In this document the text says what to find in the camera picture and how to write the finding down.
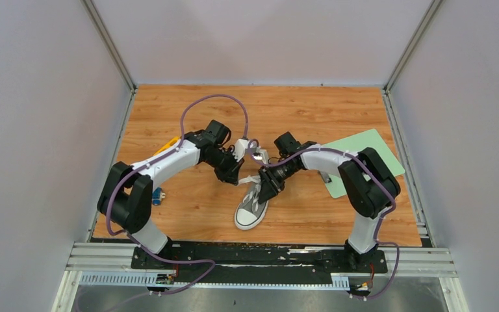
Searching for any white shoelace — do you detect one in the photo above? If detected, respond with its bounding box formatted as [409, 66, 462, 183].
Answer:
[237, 175, 261, 215]

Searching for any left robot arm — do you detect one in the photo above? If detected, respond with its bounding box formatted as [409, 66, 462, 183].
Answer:
[97, 120, 249, 268]

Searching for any yellow toy block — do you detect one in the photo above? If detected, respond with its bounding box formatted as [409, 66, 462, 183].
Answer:
[153, 136, 180, 156]

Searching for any purple cable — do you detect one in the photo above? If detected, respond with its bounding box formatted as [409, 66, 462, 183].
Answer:
[246, 138, 401, 301]
[105, 94, 250, 298]

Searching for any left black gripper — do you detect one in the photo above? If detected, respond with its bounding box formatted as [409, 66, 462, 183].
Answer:
[205, 148, 245, 187]

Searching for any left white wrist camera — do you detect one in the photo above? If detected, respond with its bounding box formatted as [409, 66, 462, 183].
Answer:
[233, 138, 259, 162]

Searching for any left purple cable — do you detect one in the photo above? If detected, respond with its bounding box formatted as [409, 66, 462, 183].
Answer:
[105, 94, 250, 298]

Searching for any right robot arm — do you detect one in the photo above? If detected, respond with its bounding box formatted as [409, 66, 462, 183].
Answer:
[257, 132, 401, 272]

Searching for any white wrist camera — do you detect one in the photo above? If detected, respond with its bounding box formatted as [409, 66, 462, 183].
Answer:
[233, 138, 259, 162]
[251, 148, 270, 166]

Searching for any blue red toy car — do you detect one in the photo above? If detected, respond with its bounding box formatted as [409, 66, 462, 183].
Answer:
[151, 187, 166, 206]

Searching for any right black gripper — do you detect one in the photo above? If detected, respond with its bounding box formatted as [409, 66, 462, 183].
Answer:
[259, 159, 300, 204]

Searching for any green clipboard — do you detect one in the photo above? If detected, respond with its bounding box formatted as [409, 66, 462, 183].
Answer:
[324, 129, 405, 198]

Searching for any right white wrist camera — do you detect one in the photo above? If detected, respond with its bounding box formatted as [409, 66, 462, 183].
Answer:
[251, 148, 270, 166]

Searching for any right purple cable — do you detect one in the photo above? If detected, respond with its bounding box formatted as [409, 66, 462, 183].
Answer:
[246, 138, 401, 301]

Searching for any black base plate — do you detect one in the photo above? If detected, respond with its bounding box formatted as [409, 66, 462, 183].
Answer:
[131, 241, 388, 285]

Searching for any grey canvas sneaker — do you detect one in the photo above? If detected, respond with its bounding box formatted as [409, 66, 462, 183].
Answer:
[234, 175, 268, 231]

